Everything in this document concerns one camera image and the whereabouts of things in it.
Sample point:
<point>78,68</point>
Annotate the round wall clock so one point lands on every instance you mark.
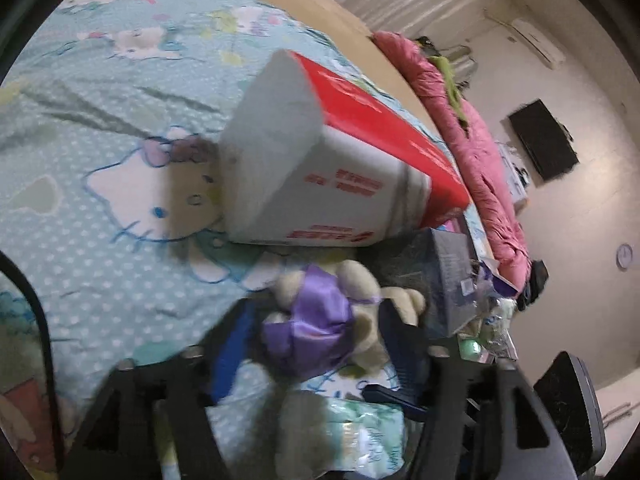
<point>624,257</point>

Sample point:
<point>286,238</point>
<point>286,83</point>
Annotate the white drawer cabinet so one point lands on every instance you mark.
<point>517,176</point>

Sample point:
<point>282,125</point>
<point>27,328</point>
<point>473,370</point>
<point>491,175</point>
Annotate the pink quilted comforter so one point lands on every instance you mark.
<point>475,152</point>

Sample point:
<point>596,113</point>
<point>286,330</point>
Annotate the tan round bed mattress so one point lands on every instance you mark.
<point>249,30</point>

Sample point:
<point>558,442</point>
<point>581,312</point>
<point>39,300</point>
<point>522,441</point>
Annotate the dark clothes pile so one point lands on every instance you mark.
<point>538,278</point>

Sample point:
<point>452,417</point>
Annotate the white air conditioner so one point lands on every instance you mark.
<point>544,47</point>

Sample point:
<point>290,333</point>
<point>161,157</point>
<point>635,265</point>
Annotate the red white tissue box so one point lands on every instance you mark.
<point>310,159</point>

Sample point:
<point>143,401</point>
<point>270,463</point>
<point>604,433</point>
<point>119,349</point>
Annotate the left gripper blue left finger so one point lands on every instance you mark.
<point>230,350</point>

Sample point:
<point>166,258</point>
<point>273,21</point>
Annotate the green blanket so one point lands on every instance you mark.
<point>453,94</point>

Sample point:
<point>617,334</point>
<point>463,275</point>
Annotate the cream bear purple dress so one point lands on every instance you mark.
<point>326,319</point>

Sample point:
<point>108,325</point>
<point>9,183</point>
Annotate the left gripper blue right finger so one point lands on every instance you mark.
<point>406,348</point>

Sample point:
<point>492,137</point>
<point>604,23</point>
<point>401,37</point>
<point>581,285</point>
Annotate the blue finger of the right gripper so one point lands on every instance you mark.
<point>390,394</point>

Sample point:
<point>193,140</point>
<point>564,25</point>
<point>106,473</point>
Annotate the black wall television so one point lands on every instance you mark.
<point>545,140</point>

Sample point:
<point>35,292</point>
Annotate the cluttered side table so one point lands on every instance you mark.
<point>461,62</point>

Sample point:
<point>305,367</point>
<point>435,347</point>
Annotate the light blue cartoon print sheet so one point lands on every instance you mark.
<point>111,195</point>

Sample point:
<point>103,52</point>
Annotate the green beauty sponge egg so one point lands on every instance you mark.
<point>470,349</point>

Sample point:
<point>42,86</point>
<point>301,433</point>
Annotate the maroon shallow box tray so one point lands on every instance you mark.
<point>482,251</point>

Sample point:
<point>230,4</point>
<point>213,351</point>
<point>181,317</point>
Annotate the dark navy cardboard box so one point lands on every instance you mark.
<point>438,265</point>

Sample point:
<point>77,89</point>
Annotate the green white tissue packet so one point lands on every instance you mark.
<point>318,435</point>

